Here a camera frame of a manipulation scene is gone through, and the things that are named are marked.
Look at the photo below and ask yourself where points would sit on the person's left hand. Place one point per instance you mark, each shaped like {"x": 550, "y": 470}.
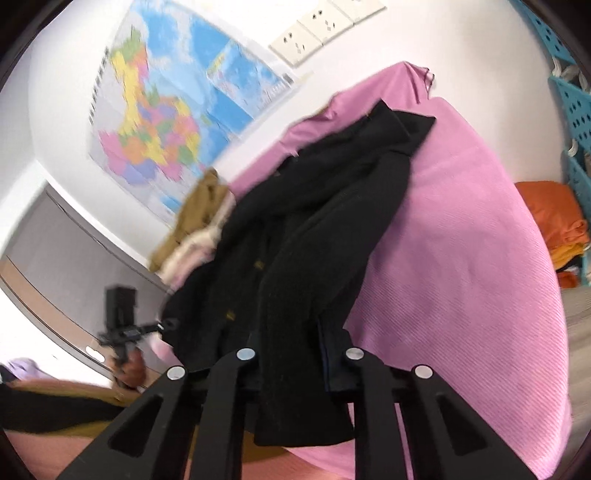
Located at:
{"x": 136, "y": 369}

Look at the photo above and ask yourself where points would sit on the black coat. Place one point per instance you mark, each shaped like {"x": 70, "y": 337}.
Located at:
{"x": 300, "y": 230}

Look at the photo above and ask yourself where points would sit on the white wall socket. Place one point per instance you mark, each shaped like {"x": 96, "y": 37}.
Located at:
{"x": 295, "y": 41}
{"x": 328, "y": 23}
{"x": 360, "y": 9}

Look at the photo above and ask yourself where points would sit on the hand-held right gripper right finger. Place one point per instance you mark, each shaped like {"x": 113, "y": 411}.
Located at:
{"x": 360, "y": 374}

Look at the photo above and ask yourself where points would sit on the pink bed sheet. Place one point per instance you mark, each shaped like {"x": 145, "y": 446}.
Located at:
{"x": 461, "y": 277}

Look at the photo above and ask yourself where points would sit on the grey door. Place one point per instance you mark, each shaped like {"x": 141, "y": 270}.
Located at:
{"x": 55, "y": 258}

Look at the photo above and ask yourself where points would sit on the lilac cloth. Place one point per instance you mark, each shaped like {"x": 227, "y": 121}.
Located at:
{"x": 23, "y": 369}

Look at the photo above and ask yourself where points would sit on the blue perforated plastic basket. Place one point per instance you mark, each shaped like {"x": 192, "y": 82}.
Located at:
{"x": 577, "y": 110}

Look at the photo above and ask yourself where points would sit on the dark cloth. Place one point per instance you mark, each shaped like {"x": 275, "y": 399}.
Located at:
{"x": 46, "y": 406}

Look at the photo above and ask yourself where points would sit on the brown garment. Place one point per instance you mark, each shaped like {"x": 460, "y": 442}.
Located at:
{"x": 198, "y": 207}

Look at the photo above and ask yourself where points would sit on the colourful wall map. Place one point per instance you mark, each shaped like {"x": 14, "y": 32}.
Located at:
{"x": 161, "y": 115}

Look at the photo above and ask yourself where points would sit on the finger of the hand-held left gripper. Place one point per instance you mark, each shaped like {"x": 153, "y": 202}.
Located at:
{"x": 159, "y": 326}

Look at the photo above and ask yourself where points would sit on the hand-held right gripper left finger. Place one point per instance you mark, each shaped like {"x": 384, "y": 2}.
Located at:
{"x": 240, "y": 369}

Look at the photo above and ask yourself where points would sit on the cream garment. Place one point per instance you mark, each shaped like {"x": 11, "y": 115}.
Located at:
{"x": 194, "y": 251}

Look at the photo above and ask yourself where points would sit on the orange cloth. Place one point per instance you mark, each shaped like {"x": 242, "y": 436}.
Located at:
{"x": 554, "y": 221}

